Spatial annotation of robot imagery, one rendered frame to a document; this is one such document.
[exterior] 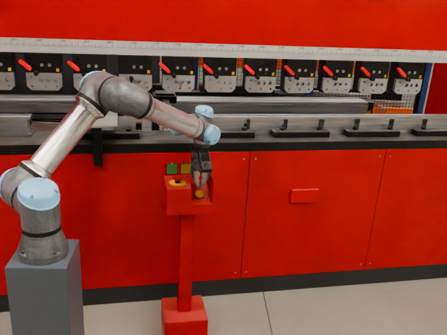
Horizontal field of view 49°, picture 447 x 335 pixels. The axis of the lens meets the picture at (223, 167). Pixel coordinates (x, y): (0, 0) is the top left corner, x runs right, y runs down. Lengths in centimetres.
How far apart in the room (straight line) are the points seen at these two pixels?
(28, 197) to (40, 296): 32
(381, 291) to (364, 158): 81
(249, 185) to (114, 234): 71
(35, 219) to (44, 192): 8
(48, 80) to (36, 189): 92
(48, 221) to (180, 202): 70
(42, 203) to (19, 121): 96
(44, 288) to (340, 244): 171
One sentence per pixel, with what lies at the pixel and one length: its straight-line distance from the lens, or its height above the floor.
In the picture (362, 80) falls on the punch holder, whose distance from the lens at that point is 264.
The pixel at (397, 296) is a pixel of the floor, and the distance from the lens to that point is 301.
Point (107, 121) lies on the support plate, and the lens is 220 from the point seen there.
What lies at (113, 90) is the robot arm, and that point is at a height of 126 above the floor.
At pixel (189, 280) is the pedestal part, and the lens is 235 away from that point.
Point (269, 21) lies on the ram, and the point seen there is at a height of 143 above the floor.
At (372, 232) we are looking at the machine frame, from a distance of 288.
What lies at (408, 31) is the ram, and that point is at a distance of 271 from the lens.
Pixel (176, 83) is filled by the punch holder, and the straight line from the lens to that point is 236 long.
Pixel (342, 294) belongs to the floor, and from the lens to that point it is 291.
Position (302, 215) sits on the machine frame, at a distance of 264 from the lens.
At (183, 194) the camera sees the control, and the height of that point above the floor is 76.
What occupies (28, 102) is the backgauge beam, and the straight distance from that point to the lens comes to 268.
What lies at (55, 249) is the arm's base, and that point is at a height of 81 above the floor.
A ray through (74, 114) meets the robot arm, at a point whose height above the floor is 117.
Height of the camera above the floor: 161
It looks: 21 degrees down
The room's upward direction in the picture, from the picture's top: 3 degrees clockwise
